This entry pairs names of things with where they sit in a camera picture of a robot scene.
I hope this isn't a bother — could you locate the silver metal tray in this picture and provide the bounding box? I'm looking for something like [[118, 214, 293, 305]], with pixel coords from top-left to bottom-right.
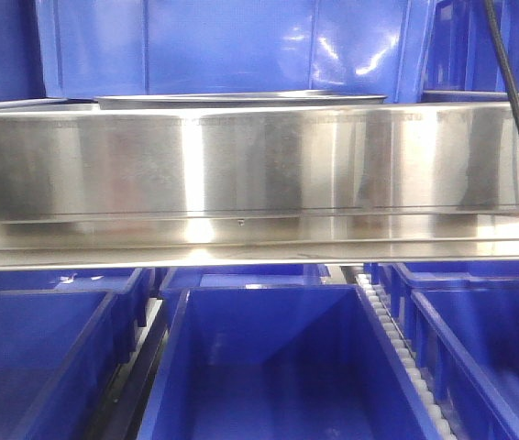
[[95, 90, 387, 110]]

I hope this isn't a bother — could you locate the white conveyor roller track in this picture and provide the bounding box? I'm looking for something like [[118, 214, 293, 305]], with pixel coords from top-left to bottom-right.
[[354, 266, 457, 439]]

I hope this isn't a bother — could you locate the blue bin lower centre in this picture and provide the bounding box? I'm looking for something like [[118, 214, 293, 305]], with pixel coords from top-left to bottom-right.
[[138, 285, 439, 439]]

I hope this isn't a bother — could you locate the large blue plastic bin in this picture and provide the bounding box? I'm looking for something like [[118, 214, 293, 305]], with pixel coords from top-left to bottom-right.
[[36, 1, 436, 103]]

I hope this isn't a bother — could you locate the blue bin lower right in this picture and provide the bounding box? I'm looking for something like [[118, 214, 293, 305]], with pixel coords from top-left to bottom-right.
[[410, 285, 519, 440]]

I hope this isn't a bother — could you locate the blue bin lower left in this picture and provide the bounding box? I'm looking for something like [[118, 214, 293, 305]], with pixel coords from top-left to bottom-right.
[[0, 289, 118, 440]]

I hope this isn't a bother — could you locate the blue plastic bin at right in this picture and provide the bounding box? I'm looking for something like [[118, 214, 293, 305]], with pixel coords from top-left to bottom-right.
[[422, 1, 519, 103]]

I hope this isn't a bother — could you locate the stainless steel shelf front rail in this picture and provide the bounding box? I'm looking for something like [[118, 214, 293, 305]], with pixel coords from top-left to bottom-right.
[[0, 102, 519, 270]]

